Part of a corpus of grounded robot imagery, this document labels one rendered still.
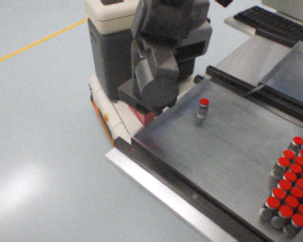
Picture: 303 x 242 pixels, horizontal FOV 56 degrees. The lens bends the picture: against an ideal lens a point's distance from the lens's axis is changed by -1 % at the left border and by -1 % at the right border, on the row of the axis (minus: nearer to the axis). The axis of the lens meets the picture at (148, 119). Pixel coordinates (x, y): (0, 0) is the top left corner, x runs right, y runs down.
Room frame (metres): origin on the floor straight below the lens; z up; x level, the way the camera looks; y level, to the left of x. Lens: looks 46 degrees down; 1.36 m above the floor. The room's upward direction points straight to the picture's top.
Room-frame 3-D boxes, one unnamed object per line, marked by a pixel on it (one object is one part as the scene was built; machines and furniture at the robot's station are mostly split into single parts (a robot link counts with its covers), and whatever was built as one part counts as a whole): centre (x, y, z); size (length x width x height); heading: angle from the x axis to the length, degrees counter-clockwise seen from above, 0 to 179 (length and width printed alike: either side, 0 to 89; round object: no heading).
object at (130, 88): (0.42, 0.00, 1.01); 0.10 x 0.07 x 0.07; 48
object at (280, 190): (0.28, -0.26, 0.90); 0.18 x 0.02 x 0.05; 137
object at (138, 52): (0.42, 0.00, 1.07); 0.07 x 0.06 x 0.07; 11
